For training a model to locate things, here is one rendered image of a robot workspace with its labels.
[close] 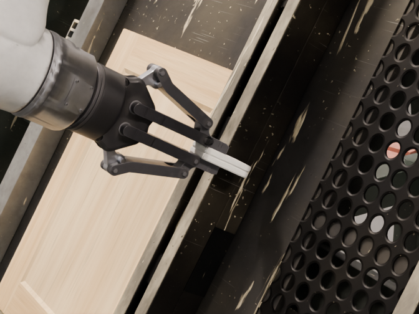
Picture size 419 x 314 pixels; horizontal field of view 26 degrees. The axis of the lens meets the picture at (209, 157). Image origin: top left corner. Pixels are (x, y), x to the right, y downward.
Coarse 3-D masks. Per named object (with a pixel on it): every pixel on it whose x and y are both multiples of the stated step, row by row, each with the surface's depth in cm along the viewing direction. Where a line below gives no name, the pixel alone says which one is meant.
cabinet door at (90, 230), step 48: (144, 48) 138; (192, 96) 124; (96, 144) 140; (192, 144) 121; (48, 192) 145; (96, 192) 135; (144, 192) 126; (48, 240) 140; (96, 240) 130; (144, 240) 122; (0, 288) 146; (48, 288) 136; (96, 288) 126
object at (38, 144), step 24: (96, 0) 150; (120, 0) 150; (96, 24) 149; (96, 48) 150; (24, 144) 152; (48, 144) 151; (24, 168) 150; (0, 192) 153; (24, 192) 151; (0, 216) 150; (0, 240) 151
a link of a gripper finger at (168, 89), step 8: (152, 64) 97; (160, 72) 95; (160, 80) 96; (168, 80) 96; (160, 88) 97; (168, 88) 96; (176, 88) 97; (168, 96) 98; (176, 96) 97; (184, 96) 98; (176, 104) 99; (184, 104) 98; (192, 104) 99; (184, 112) 101; (192, 112) 99; (200, 112) 100; (192, 120) 102; (200, 120) 100; (208, 120) 100; (208, 128) 101
